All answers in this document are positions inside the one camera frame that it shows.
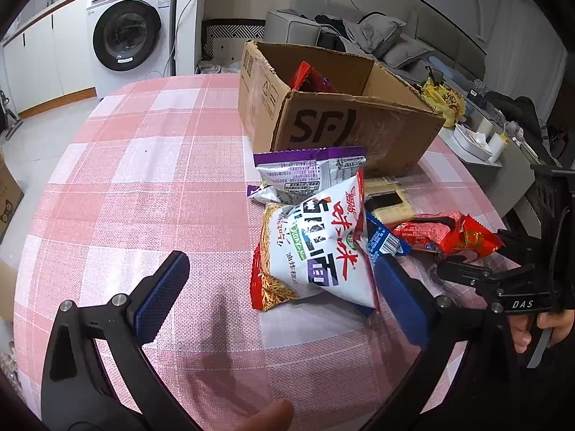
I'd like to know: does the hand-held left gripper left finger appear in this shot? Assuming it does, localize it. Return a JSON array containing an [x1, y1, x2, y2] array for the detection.
[[40, 250, 198, 431]]

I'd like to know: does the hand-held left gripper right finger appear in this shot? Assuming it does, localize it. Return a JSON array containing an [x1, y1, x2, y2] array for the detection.
[[372, 254, 525, 431]]

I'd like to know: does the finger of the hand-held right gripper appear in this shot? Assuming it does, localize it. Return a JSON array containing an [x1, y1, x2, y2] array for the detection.
[[410, 215, 540, 261], [437, 255, 540, 301]]

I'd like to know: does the blue cookie packet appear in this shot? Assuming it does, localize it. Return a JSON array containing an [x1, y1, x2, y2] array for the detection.
[[364, 211, 411, 265]]

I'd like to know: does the white red noodle snack packet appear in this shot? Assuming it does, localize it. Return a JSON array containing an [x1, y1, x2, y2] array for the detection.
[[252, 171, 380, 317]]

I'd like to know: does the beige cracker packet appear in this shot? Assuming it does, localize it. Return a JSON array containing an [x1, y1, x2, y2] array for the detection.
[[364, 175, 420, 225]]

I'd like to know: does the brown cardboard box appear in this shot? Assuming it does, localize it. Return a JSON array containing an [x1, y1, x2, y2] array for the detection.
[[237, 40, 445, 178]]

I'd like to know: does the purple-topped white snack packet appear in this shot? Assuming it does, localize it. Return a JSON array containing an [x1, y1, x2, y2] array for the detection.
[[247, 146, 367, 206]]

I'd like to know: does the red chip packet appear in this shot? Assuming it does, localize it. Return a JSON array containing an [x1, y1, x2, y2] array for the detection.
[[291, 62, 340, 93]]

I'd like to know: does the person's right hand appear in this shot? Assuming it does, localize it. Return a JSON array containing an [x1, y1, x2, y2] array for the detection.
[[510, 309, 575, 353]]

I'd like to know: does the person's left hand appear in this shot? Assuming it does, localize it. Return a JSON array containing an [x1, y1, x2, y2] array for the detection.
[[225, 399, 295, 431]]

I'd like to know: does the grey white coffee table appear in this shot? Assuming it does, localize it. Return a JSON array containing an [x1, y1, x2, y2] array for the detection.
[[438, 99, 540, 230]]

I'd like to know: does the pink plaid tablecloth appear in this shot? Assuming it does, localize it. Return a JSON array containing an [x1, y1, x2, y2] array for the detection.
[[13, 74, 510, 431]]

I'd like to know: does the white tray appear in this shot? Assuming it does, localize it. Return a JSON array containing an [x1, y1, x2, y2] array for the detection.
[[453, 123, 492, 162]]

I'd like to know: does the black jacket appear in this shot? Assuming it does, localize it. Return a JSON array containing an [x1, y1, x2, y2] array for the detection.
[[485, 91, 546, 164]]

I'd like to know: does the yellow plastic bag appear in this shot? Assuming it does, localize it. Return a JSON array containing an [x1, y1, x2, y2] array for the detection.
[[420, 76, 465, 129]]

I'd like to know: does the small cardboard box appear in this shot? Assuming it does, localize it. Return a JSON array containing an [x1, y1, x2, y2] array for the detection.
[[0, 153, 25, 243]]

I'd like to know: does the light blue bolster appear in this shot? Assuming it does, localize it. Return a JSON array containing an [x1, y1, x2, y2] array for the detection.
[[429, 56, 459, 77]]

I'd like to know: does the white curtain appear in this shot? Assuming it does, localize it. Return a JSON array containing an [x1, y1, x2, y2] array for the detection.
[[494, 0, 567, 113]]

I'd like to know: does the grey pillow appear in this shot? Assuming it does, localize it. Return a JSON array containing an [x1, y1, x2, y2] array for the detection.
[[355, 13, 407, 55], [382, 36, 434, 70]]

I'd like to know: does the stick vacuum cleaner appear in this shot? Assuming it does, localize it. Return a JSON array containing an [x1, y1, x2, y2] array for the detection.
[[0, 90, 24, 140]]

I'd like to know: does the white floor cloth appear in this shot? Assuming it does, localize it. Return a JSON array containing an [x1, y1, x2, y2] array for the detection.
[[198, 59, 241, 75]]

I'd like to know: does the grey garment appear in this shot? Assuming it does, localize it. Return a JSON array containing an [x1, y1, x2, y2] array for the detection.
[[341, 27, 382, 57]]

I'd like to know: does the white kitchen counter cabinet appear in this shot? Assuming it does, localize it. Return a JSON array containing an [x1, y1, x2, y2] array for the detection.
[[0, 0, 97, 115]]

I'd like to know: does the white washing machine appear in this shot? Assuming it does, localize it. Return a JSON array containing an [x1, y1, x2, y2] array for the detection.
[[87, 0, 180, 99]]

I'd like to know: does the black white patterned rug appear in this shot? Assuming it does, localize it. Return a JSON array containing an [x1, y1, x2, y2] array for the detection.
[[201, 18, 267, 61]]

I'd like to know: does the black garment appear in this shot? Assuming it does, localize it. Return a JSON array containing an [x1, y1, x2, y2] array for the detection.
[[314, 13, 355, 50]]

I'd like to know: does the grey sofa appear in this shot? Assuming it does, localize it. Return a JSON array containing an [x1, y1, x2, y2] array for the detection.
[[264, 0, 486, 82]]

